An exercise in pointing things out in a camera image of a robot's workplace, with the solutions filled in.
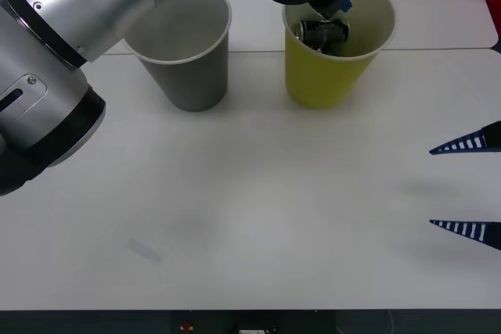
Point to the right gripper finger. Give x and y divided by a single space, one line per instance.
469 142
469 230

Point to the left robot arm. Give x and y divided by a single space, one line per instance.
78 9

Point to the black drink can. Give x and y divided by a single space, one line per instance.
323 33

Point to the yellow-green plastic bin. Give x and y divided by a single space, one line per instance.
321 80

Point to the grey plastic bin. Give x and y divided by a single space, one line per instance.
195 83

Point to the red round button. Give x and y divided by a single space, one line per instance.
186 326

